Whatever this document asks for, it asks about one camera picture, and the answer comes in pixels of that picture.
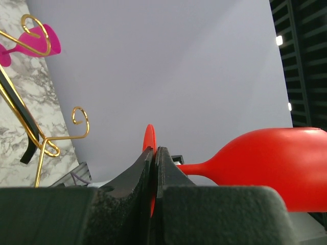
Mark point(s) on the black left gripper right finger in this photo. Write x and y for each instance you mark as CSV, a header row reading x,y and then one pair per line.
x,y
189,214

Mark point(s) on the magenta wine glass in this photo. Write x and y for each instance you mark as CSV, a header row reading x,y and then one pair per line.
x,y
36,43

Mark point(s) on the black left gripper left fingers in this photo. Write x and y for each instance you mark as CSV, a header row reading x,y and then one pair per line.
x,y
116,213

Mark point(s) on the red wine glass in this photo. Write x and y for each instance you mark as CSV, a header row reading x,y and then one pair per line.
x,y
292,161

